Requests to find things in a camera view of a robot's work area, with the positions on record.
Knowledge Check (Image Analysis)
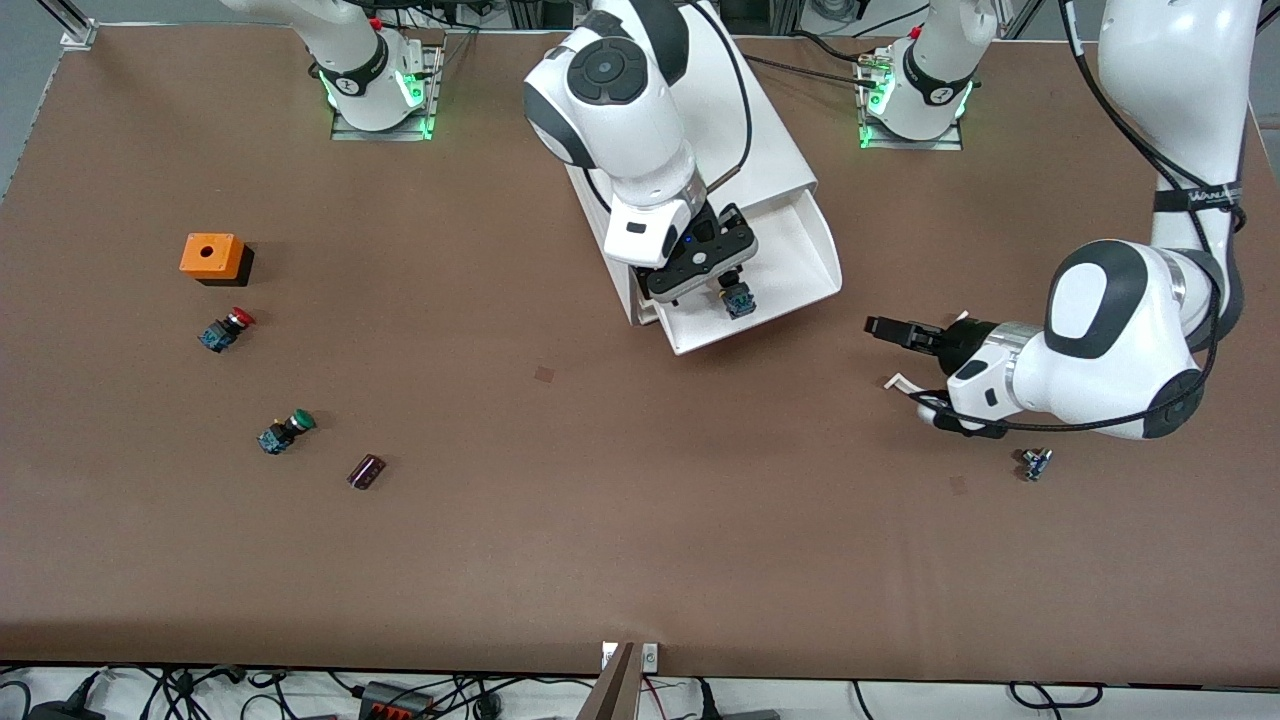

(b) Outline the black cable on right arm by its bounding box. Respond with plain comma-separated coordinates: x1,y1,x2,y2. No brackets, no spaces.
585,0,754,216

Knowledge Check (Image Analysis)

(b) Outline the orange push-button enclosure box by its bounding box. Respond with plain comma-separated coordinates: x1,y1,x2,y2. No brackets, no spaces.
179,233,255,287

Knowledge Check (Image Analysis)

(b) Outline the red mushroom push button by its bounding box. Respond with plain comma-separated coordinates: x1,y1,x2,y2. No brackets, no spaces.
197,307,256,353

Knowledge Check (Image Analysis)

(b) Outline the black looped floor cable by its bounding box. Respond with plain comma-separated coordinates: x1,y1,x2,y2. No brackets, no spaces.
1008,682,1104,709

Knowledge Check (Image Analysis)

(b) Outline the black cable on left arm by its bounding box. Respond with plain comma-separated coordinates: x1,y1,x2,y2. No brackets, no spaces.
935,0,1246,433

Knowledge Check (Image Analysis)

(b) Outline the aluminium frame profile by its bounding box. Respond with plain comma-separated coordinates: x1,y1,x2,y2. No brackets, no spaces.
38,0,99,49

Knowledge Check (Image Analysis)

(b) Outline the black power strip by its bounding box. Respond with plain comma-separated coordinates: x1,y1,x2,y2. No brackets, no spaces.
358,681,436,720

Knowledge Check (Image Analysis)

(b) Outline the black cable to arm base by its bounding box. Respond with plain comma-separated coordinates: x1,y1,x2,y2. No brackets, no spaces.
745,30,881,91

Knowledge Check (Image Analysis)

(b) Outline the brown camera stand bar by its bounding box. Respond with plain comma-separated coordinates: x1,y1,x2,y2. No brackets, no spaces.
578,642,646,720

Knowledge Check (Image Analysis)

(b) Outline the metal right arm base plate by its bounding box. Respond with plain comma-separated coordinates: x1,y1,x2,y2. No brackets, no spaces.
330,45,441,142

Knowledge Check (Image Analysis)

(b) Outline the white curved plastic strip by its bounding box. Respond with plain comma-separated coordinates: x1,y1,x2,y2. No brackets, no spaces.
885,310,971,393

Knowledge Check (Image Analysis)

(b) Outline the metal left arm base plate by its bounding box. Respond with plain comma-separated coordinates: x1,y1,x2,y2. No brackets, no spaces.
858,50,966,152

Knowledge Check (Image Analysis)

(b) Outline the green mushroom push button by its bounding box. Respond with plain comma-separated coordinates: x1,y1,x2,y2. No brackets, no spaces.
257,409,317,456

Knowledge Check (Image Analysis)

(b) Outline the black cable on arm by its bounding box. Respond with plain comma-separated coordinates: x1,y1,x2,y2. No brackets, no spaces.
935,0,1246,433
585,0,754,216

